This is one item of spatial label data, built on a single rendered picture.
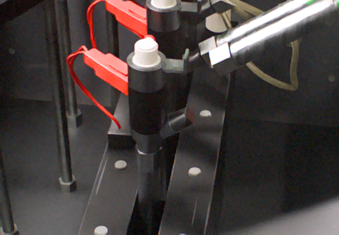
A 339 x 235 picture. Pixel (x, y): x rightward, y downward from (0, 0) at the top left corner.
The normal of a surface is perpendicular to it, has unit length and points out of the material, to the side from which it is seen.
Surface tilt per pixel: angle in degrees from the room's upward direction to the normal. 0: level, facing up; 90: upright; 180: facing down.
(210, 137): 0
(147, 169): 90
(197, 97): 0
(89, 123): 0
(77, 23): 90
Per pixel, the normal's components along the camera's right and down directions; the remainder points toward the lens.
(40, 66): -0.11, 0.62
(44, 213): 0.03, -0.78
